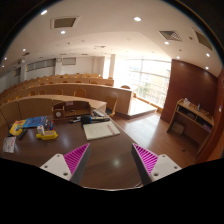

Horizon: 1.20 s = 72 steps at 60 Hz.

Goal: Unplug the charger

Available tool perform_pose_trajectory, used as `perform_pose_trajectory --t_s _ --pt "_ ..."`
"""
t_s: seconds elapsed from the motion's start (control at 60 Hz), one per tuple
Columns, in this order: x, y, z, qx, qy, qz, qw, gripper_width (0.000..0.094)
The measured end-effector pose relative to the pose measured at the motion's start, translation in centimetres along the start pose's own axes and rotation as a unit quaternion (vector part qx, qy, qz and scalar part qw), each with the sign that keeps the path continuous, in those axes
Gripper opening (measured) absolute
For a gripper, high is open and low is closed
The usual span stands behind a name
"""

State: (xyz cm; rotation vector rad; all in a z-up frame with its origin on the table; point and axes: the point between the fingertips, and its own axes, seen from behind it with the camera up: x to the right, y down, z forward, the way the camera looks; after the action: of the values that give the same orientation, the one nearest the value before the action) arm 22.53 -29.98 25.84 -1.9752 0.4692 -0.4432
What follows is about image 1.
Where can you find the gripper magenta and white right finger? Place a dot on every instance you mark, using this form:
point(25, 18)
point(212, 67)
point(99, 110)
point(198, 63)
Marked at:
point(152, 167)

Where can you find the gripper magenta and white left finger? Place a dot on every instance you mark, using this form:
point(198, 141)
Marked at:
point(69, 166)

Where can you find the yellow power strip with charger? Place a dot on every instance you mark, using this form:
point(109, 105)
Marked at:
point(45, 135)

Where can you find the white open notebook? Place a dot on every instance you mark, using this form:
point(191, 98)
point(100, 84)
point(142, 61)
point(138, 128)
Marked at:
point(100, 130)

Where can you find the wooden desktop console box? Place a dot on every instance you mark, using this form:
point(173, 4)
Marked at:
point(70, 109)

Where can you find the blue book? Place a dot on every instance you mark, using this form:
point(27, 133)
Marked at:
point(34, 122)

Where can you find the black remote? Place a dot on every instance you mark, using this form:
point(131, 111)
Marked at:
point(22, 134)

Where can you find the wooden shelf cabinet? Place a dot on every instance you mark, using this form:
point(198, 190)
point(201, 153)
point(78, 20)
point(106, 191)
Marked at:
point(192, 121)

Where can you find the white and red card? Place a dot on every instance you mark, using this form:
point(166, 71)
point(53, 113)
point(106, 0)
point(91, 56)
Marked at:
point(9, 144)

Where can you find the yellow packet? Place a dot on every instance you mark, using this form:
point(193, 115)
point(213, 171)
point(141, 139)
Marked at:
point(16, 128)

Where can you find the wooden chair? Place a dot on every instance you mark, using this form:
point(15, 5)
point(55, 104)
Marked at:
point(111, 101)

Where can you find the curved wooden desk row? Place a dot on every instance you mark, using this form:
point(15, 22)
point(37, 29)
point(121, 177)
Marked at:
point(89, 91)

